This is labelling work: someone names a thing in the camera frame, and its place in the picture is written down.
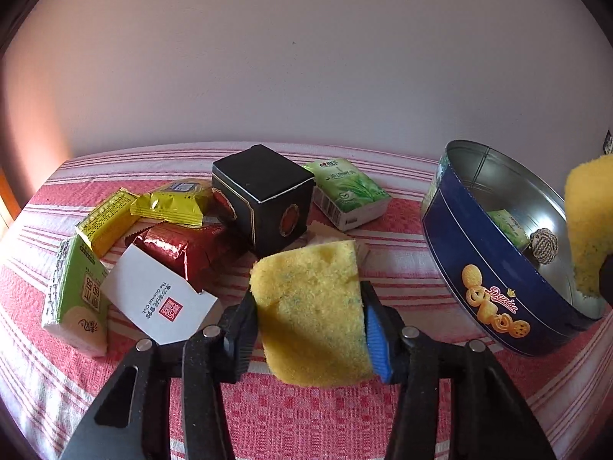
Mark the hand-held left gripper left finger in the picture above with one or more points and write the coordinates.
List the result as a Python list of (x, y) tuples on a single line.
[(242, 335)]

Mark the yellow snack packet blue label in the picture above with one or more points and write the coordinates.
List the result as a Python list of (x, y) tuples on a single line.
[(103, 223)]

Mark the black square box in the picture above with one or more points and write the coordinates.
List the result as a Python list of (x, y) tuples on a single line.
[(258, 187)]

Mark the dark red packet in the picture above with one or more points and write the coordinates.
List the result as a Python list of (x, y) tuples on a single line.
[(224, 206)]

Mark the beige patterned packet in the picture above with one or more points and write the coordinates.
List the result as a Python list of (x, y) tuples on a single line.
[(318, 235)]

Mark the blue round cookie tin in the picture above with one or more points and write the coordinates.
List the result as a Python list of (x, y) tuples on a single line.
[(459, 239)]

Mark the red foil packet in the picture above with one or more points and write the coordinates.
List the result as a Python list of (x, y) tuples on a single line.
[(177, 249)]

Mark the wall socket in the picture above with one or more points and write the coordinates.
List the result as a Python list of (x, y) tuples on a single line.
[(608, 143)]

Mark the yellow snack packet dark label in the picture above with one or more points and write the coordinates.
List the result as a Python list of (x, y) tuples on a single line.
[(170, 206)]

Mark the red striped tablecloth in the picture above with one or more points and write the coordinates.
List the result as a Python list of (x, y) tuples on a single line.
[(335, 421)]

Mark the white cardboard box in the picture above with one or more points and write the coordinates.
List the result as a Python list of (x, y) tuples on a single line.
[(153, 292)]

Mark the wooden door frame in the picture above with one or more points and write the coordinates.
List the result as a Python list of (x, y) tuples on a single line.
[(5, 201)]

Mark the large yellow-green tissue pack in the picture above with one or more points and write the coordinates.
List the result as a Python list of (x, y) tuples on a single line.
[(72, 297)]

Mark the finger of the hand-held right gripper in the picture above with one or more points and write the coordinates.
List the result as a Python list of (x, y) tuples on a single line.
[(607, 280)]

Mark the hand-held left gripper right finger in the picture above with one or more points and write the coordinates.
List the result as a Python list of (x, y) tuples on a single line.
[(378, 345)]

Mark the light green tissue pack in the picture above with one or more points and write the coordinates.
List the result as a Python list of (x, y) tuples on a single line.
[(349, 191), (507, 225)]

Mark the yellow sponge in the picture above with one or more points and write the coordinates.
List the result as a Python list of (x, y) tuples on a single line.
[(311, 311), (591, 211)]

